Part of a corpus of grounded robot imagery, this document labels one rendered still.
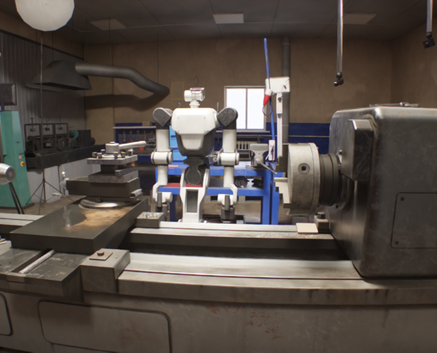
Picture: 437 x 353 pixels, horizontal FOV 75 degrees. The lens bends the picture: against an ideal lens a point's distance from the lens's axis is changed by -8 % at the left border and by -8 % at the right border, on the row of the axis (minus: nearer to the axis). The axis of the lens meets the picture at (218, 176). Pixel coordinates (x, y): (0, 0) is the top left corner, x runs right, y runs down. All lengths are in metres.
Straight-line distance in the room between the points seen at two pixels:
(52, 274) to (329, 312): 0.81
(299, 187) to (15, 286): 0.88
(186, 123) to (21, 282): 1.30
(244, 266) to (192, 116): 1.14
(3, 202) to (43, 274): 4.67
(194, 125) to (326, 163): 1.05
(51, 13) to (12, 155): 2.12
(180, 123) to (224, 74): 6.36
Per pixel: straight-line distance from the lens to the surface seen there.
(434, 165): 0.99
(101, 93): 8.96
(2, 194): 5.60
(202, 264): 1.04
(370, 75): 8.77
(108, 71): 6.61
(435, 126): 0.98
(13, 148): 5.30
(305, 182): 0.99
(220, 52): 8.35
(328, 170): 1.05
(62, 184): 1.58
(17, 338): 1.39
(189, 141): 1.94
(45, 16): 4.79
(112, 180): 1.36
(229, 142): 1.95
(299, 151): 1.03
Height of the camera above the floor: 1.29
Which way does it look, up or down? 10 degrees down
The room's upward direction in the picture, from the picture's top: straight up
